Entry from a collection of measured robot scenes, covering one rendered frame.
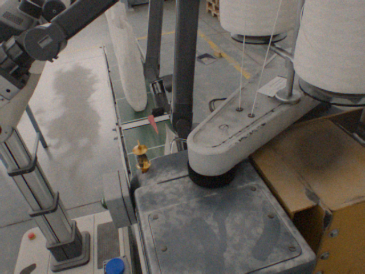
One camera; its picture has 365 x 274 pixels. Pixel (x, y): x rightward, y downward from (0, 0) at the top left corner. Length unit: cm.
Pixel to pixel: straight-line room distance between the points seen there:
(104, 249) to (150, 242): 136
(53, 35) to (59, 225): 106
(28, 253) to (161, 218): 157
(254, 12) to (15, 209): 242
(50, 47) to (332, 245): 72
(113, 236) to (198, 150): 143
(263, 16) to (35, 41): 51
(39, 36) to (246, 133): 51
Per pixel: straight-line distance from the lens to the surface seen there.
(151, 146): 219
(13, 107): 106
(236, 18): 62
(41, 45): 78
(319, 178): 59
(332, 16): 41
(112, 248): 183
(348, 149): 67
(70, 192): 262
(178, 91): 80
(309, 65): 43
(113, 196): 57
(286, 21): 63
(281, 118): 60
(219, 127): 54
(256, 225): 49
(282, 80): 70
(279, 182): 56
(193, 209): 51
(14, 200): 280
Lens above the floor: 173
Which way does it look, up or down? 37 degrees down
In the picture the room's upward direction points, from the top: 7 degrees counter-clockwise
